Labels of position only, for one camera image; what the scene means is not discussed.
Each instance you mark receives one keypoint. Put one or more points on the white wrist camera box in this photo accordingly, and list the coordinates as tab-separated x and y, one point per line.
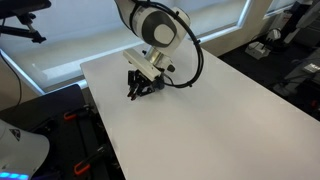
141	65

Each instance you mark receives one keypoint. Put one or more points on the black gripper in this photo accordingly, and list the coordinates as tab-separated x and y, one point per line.
146	85

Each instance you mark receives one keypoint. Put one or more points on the dark green mug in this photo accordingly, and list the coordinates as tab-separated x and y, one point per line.
160	85

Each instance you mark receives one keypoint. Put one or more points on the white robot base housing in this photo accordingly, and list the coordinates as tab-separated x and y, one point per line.
20	150

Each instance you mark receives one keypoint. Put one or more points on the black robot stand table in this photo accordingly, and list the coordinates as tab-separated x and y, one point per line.
43	106

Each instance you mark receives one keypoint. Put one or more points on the black and white robot stand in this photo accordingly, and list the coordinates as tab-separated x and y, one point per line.
295	20

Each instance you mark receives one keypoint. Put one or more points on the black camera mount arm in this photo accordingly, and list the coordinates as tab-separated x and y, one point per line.
20	6

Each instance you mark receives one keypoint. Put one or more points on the orange black bar clamp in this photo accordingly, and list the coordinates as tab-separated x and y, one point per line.
90	160
77	113

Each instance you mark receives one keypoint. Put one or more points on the white floor device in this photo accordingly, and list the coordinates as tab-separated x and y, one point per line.
256	49

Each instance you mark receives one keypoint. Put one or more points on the grey chair base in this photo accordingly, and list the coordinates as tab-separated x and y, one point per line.
301	71

